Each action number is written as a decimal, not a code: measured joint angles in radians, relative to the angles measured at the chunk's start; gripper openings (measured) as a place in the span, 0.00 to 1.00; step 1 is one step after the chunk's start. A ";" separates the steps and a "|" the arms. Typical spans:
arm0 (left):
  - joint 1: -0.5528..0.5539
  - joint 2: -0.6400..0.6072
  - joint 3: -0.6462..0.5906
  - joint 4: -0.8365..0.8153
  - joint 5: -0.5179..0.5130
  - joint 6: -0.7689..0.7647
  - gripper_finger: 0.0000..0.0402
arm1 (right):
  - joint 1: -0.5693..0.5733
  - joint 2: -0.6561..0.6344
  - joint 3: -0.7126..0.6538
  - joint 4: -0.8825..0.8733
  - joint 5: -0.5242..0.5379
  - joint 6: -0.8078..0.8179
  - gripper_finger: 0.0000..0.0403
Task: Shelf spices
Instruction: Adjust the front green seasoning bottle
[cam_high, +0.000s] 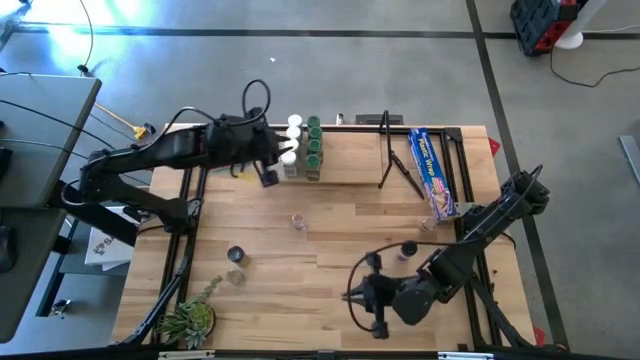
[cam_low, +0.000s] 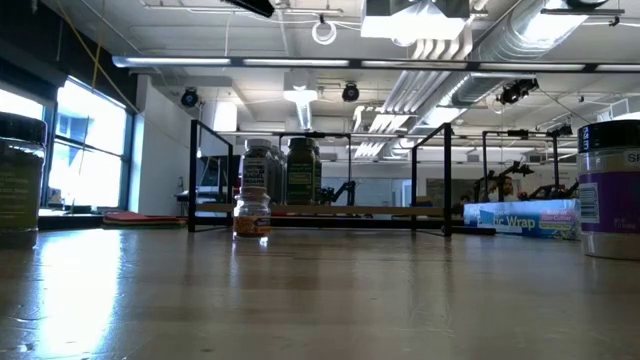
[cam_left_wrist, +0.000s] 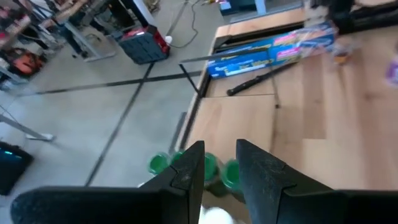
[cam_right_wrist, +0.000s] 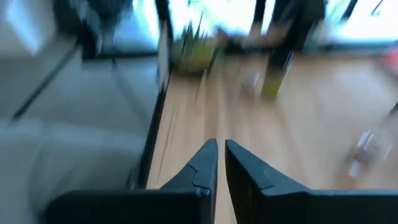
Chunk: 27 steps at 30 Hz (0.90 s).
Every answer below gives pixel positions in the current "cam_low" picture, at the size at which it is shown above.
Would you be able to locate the small clear spice jar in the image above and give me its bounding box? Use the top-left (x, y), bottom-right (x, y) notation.
top-left (232, 186), bottom-right (273, 240)

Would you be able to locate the black lid olive label jar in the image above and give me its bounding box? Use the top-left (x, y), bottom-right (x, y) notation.
top-left (0, 112), bottom-right (49, 250)

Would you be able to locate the purple label jar black lid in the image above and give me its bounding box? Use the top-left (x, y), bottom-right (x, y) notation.
top-left (576, 118), bottom-right (640, 261)

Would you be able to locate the white ceiling air unit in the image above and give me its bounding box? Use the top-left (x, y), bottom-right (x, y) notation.
top-left (359, 0), bottom-right (471, 42)

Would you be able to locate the large window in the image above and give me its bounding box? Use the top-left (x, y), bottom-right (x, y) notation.
top-left (0, 74), bottom-right (135, 214)

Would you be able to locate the red sheets stack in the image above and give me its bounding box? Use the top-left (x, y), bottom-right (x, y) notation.
top-left (102, 210), bottom-right (187, 230)

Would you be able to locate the black track spotlight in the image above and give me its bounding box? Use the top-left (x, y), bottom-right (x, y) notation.
top-left (496, 77), bottom-right (541, 106)

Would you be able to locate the blue plastic wrap box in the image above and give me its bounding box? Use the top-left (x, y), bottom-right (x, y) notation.
top-left (462, 198), bottom-right (583, 241)

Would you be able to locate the white cable coil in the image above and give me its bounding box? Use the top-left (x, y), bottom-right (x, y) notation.
top-left (310, 13), bottom-right (340, 47)

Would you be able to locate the black wire rack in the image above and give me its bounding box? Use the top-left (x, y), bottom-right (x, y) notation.
top-left (187, 118), bottom-right (455, 239)

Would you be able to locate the silver air duct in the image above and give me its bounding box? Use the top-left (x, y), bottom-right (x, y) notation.
top-left (414, 0), bottom-right (591, 129)

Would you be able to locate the black background frame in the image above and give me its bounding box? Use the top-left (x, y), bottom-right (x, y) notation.
top-left (481, 123), bottom-right (575, 201)

